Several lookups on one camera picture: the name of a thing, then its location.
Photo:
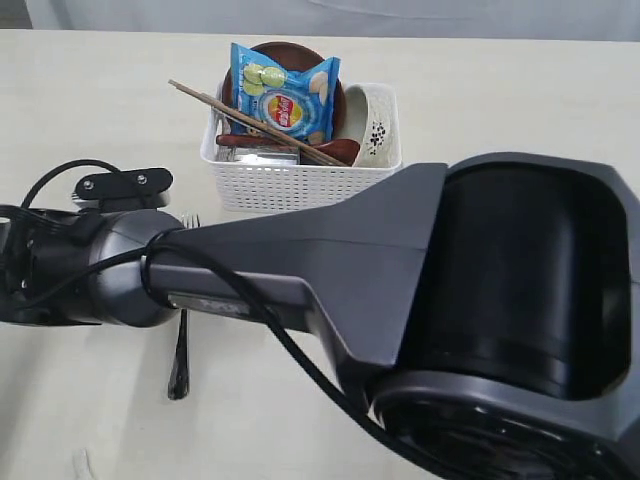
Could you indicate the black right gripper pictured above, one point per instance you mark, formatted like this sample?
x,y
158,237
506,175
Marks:
x,y
39,249

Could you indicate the silver fork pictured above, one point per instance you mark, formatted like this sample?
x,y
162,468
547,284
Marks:
x,y
179,381

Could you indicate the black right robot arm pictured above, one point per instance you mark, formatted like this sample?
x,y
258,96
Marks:
x,y
481,320

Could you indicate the white perforated plastic basket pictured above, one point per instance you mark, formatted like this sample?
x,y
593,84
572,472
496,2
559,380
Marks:
x,y
274,189

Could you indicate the blue chips bag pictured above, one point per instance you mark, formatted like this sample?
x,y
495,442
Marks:
x,y
285,95

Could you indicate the dark red wooden spoon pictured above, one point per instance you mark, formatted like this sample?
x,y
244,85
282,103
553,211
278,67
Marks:
x,y
344,150

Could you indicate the brown round plate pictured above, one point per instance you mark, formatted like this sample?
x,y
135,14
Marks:
x,y
300,52

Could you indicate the white floral ceramic bowl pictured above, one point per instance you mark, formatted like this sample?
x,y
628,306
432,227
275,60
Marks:
x,y
372,121

